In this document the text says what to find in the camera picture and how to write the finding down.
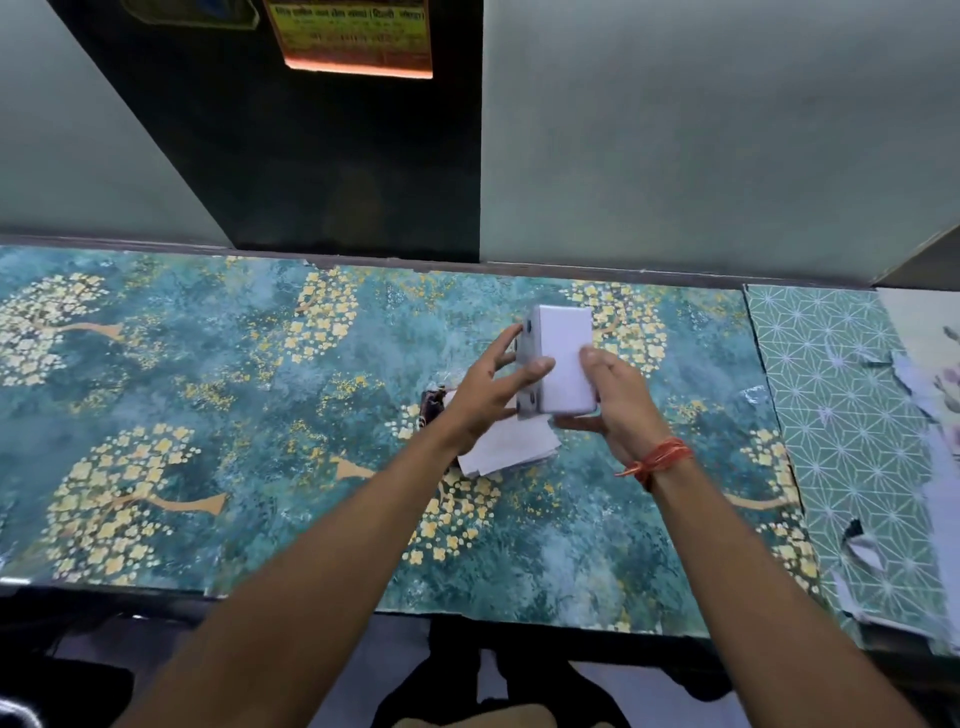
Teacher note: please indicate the dark framed wall item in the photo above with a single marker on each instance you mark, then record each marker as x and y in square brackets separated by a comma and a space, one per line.
[191, 11]

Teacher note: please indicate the small dark brown object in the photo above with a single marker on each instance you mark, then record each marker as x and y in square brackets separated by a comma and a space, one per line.
[432, 405]

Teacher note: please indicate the person's right hand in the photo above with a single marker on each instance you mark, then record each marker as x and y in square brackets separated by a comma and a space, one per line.
[626, 416]

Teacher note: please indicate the red thread wristband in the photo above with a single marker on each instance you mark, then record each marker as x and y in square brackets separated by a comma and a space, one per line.
[660, 456]

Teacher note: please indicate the person's right thumb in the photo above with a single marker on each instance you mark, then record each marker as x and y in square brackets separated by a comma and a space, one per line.
[598, 365]

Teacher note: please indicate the teal floral table cover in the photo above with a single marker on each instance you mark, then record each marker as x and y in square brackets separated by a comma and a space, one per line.
[225, 420]

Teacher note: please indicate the white paper sheet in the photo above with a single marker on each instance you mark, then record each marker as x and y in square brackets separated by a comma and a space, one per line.
[510, 450]

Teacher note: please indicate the person's legs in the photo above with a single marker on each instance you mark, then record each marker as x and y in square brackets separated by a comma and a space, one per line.
[495, 682]

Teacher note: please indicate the person's left thumb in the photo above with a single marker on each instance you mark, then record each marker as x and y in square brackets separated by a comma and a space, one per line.
[526, 374]

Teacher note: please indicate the person's right forearm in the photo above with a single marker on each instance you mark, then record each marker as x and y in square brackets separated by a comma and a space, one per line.
[757, 600]

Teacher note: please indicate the white rectangular box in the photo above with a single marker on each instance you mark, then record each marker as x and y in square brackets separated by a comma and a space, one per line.
[566, 360]

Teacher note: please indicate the white floral sheet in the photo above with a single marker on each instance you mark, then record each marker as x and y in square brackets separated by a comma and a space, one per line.
[934, 390]

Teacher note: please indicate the person's left hand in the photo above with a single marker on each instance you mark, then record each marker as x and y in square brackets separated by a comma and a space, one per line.
[472, 405]

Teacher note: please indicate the person's left forearm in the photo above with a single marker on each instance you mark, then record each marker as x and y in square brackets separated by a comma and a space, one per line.
[315, 592]

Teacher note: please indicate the yellow and orange poster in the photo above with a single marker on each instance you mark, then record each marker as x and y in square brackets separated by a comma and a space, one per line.
[352, 37]

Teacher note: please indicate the green geometric patterned sheet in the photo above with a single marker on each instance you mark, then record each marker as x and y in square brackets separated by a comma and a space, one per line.
[832, 420]

